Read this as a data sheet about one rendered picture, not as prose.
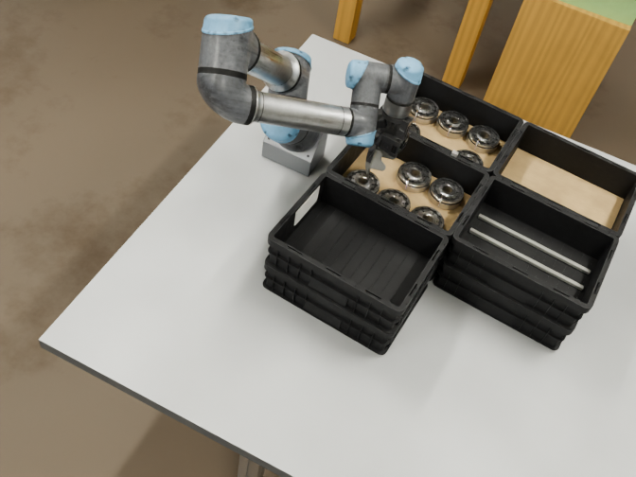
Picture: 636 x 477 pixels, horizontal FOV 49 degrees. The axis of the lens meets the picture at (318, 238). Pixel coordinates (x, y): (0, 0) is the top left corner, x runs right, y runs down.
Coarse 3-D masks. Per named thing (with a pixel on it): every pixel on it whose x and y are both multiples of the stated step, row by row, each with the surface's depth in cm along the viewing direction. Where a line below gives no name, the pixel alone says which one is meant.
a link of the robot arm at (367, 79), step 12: (360, 60) 181; (348, 72) 181; (360, 72) 179; (372, 72) 180; (384, 72) 180; (348, 84) 181; (360, 84) 180; (372, 84) 180; (384, 84) 181; (360, 96) 180; (372, 96) 180
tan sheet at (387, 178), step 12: (360, 156) 218; (348, 168) 214; (360, 168) 215; (372, 168) 216; (396, 168) 217; (384, 180) 213; (396, 180) 214; (432, 180) 216; (408, 192) 211; (420, 204) 209; (432, 204) 209; (444, 216) 207; (456, 216) 208; (444, 228) 204
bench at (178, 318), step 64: (320, 64) 265; (256, 128) 239; (192, 192) 217; (256, 192) 221; (128, 256) 199; (192, 256) 202; (256, 256) 205; (64, 320) 184; (128, 320) 186; (192, 320) 189; (256, 320) 192; (448, 320) 200; (128, 384) 175; (192, 384) 177; (256, 384) 180; (320, 384) 182; (384, 384) 185; (448, 384) 187; (512, 384) 190; (576, 384) 192; (256, 448) 169; (320, 448) 171; (384, 448) 174; (448, 448) 176; (512, 448) 178; (576, 448) 181
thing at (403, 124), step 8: (384, 112) 190; (392, 120) 189; (400, 120) 190; (408, 120) 192; (384, 128) 194; (392, 128) 193; (400, 128) 191; (408, 128) 192; (376, 136) 195; (384, 136) 194; (392, 136) 194; (400, 136) 193; (408, 136) 196; (376, 144) 196; (384, 144) 196; (392, 144) 194; (400, 144) 194; (392, 152) 196
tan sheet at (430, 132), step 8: (440, 112) 237; (424, 128) 231; (432, 128) 231; (424, 136) 228; (432, 136) 229; (440, 136) 229; (464, 136) 231; (440, 144) 227; (448, 144) 227; (456, 144) 228; (464, 144) 228; (496, 152) 228; (488, 160) 225
